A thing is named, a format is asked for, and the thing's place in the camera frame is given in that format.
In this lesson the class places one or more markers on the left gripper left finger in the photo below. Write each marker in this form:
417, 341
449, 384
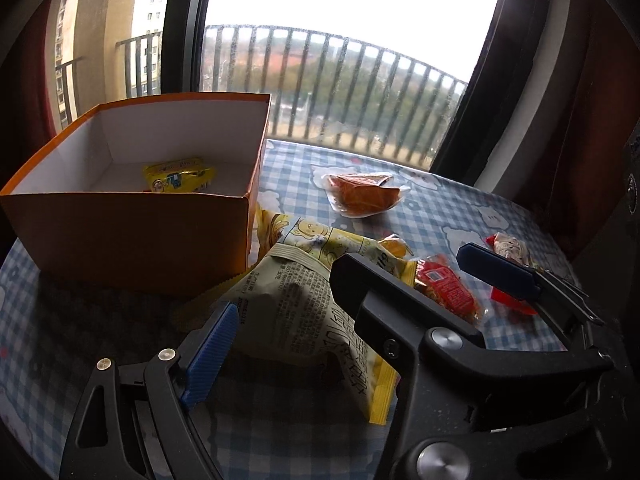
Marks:
105, 440

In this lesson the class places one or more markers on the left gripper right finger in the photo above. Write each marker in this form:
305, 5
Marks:
467, 412

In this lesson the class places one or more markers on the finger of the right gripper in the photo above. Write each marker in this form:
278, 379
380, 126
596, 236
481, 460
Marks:
557, 301

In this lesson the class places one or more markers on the red orange snack packet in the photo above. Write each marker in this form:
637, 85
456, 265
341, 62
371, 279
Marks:
436, 279

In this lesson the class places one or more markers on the large yellow chip bag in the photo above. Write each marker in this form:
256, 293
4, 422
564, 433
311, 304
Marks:
287, 311

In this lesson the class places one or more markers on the small yellow cartoon snack bag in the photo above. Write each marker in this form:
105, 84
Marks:
179, 176

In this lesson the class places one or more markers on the red white cartoon packet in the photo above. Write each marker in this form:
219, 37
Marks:
515, 257

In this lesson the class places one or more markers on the blue checked bear tablecloth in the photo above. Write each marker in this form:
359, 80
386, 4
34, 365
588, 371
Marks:
293, 399

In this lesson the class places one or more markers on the dark red curtain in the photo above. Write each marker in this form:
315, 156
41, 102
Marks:
589, 107

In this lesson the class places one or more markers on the small yellow-filled clear packet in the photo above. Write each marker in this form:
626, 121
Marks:
396, 246

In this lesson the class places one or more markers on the orange clear-wrapped pastry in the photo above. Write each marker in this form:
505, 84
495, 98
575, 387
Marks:
362, 195

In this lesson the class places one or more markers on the orange cardboard box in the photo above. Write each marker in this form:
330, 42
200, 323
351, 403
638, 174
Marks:
83, 211

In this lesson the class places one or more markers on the black balcony railing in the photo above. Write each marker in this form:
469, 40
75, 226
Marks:
325, 89

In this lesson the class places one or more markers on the black window frame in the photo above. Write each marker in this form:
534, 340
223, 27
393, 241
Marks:
454, 35

